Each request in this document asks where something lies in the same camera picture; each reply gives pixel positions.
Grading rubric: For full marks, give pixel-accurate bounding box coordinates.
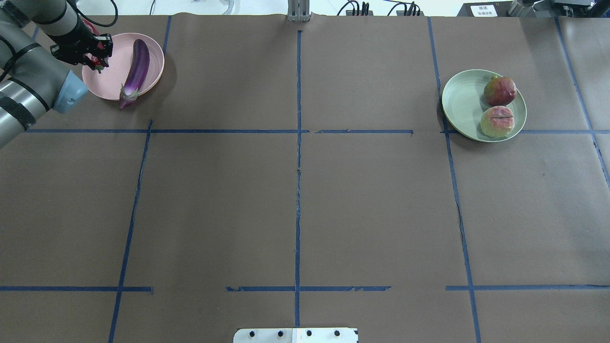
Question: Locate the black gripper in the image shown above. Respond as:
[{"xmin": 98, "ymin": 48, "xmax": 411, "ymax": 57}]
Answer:
[{"xmin": 51, "ymin": 33, "xmax": 113, "ymax": 67}]

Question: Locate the red chili pepper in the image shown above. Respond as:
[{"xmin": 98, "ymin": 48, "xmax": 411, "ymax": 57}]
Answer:
[{"xmin": 82, "ymin": 18, "xmax": 105, "ymax": 74}]

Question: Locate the purple eggplant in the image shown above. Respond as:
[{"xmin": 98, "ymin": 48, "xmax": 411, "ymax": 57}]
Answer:
[{"xmin": 119, "ymin": 39, "xmax": 150, "ymax": 110}]

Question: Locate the pink green peach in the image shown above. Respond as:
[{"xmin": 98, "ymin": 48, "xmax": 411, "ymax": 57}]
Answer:
[{"xmin": 480, "ymin": 106, "xmax": 516, "ymax": 138}]

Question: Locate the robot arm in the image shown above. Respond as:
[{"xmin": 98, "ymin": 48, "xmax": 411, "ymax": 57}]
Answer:
[{"xmin": 0, "ymin": 0, "xmax": 113, "ymax": 146}]

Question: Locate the pink plate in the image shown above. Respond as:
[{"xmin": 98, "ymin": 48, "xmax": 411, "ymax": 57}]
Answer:
[{"xmin": 81, "ymin": 33, "xmax": 165, "ymax": 101}]

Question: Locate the green plate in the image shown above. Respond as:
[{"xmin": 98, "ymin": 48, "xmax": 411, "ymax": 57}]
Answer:
[{"xmin": 442, "ymin": 69, "xmax": 528, "ymax": 142}]

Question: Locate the aluminium frame post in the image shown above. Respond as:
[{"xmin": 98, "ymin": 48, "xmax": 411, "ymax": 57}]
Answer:
[{"xmin": 287, "ymin": 0, "xmax": 311, "ymax": 22}]

